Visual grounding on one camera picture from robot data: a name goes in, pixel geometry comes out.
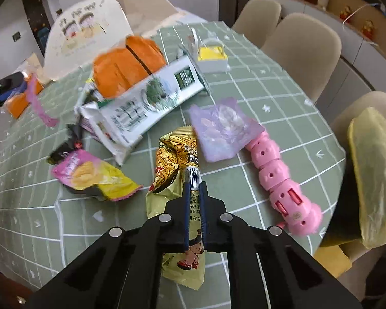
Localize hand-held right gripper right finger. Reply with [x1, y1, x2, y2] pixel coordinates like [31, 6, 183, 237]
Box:
[199, 181, 363, 309]

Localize small white yellow box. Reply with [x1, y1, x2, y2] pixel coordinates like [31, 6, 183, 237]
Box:
[190, 27, 230, 74]

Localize green checked tablecloth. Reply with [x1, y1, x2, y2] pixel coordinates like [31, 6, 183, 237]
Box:
[0, 21, 346, 292]

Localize orange plastic bag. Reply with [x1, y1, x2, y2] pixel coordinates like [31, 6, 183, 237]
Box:
[92, 35, 167, 100]

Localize white cable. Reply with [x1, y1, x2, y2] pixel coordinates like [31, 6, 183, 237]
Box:
[342, 3, 386, 46]

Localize pink yellow snack packet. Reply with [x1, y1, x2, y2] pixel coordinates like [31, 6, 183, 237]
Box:
[51, 150, 143, 203]

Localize beige chair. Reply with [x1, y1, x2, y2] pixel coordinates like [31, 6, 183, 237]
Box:
[330, 91, 386, 264]
[231, 0, 282, 49]
[261, 13, 342, 104]
[111, 0, 177, 29]

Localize orange snack packet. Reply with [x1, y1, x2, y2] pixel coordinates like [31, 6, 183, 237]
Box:
[6, 75, 37, 119]

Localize white cartoon paper box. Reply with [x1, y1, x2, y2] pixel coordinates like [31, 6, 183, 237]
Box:
[43, 0, 134, 82]

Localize white green printed package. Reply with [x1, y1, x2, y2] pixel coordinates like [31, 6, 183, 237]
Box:
[75, 55, 209, 165]

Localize yellow noodle snack packet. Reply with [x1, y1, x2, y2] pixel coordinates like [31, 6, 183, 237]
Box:
[146, 125, 209, 292]

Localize yellow seat cushion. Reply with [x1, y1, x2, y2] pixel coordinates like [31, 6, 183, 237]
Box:
[313, 245, 353, 279]

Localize wooden wall shelf cabinet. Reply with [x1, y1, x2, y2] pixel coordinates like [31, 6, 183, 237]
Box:
[264, 0, 386, 92]

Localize black red snack wrapper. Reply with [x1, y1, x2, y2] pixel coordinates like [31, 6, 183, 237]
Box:
[47, 124, 84, 165]

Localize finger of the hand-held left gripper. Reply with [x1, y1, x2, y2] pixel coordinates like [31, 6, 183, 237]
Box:
[0, 72, 28, 114]

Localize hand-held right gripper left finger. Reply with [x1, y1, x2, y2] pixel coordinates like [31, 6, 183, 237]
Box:
[24, 180, 190, 309]

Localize pink wrapper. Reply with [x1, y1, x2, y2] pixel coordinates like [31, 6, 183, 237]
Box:
[27, 77, 60, 128]

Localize purple translucent packet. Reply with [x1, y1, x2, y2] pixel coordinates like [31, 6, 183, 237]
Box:
[189, 97, 266, 163]

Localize red seated figurine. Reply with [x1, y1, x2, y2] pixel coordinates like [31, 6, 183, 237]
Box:
[361, 20, 376, 38]
[339, 5, 353, 24]

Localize pink toy caterpillar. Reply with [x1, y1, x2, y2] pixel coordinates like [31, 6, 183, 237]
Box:
[246, 129, 323, 236]

